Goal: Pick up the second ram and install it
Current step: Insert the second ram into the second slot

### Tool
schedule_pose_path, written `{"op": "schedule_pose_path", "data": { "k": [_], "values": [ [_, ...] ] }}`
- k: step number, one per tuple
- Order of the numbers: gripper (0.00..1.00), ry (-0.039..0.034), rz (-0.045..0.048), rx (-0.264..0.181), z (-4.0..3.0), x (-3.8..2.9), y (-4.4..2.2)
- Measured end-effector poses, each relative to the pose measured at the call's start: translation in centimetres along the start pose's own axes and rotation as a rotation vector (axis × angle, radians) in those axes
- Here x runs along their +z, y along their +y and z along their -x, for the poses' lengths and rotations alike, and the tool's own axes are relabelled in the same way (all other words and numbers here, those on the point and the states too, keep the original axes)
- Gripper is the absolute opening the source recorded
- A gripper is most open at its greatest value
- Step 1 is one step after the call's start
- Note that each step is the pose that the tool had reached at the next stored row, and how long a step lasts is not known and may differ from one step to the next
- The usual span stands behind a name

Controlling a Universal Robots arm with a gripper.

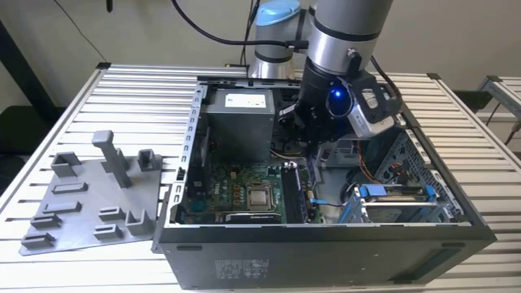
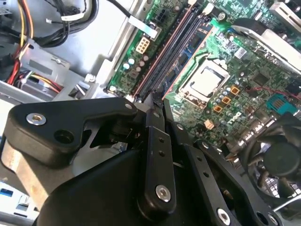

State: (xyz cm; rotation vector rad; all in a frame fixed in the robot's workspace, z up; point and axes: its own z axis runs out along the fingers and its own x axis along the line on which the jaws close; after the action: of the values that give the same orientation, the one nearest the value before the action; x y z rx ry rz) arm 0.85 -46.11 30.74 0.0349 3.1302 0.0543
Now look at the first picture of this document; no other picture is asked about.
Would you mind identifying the black open PC case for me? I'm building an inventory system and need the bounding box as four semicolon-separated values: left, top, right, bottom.
149;74;498;291

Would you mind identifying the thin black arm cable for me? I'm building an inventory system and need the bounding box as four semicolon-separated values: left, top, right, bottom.
240;0;261;67

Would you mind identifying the black slanted post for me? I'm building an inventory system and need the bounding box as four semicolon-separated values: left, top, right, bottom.
0;20;56;112

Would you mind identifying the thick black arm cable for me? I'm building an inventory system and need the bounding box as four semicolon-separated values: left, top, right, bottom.
170;0;310;51

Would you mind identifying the black installed RAM stick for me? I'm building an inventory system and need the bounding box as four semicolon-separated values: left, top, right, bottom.
282;166;306;222

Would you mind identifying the grey plastic parts rack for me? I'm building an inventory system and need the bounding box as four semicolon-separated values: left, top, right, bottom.
17;129;164;256

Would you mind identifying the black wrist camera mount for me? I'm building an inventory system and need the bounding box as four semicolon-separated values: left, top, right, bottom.
337;72;404;123

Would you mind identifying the black graphics card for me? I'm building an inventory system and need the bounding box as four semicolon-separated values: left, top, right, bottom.
225;212;285;225

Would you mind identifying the CPU socket metal frame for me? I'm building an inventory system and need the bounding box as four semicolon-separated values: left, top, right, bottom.
242;182;278;212

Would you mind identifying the grey power supply unit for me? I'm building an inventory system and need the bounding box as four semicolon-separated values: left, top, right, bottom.
201;88;277;162

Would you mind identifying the thin black wall cable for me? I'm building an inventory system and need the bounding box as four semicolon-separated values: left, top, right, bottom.
60;0;108;63

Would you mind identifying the grey metal side table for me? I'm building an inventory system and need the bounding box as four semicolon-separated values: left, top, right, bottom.
476;75;521;123

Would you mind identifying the orange red wire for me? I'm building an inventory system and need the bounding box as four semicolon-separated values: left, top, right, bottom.
357;140;377;184

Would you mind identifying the yellow white wire bundle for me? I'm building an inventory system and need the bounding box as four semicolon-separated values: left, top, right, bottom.
269;139;306;159

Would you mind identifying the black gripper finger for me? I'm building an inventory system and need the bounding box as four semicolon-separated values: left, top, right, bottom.
276;103;314;157
312;134;352;157

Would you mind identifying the hard disk in blue carrier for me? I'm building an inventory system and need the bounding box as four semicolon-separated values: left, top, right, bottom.
353;184;441;223

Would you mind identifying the silver lidded CPU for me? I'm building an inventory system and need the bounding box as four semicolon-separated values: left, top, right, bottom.
248;189;272;206

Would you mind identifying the dark chair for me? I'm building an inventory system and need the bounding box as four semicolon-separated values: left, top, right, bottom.
452;90;493;111

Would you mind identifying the blue data wire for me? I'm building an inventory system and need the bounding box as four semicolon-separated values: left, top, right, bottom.
309;198;353;209

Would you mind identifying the green motherboard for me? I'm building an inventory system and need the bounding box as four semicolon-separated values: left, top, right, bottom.
177;163;326;225

